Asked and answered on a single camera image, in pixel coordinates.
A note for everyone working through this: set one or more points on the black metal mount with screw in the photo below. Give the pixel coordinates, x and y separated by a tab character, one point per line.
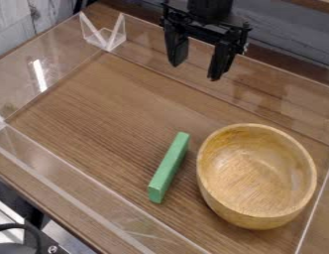
50	245

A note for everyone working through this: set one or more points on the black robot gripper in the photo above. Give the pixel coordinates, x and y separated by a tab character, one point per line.
209	21

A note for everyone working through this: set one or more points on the green rectangular block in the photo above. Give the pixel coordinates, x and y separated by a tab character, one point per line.
168	168

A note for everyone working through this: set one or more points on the light brown wooden bowl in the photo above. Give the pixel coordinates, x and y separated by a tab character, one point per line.
257	175

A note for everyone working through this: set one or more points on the clear acrylic corner bracket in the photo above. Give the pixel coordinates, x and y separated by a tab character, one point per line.
105	38

